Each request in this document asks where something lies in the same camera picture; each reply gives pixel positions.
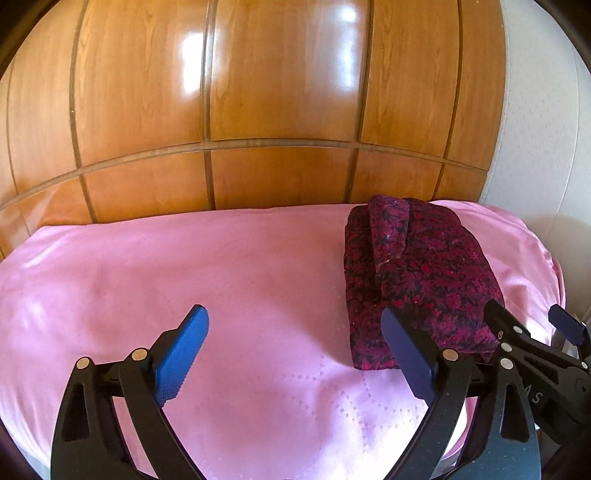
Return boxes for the wooden headboard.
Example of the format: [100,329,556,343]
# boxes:
[1,1,506,255]

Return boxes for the pink bed sheet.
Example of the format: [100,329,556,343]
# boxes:
[0,198,567,480]

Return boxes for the red black patterned sweater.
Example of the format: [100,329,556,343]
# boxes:
[344,195,504,371]

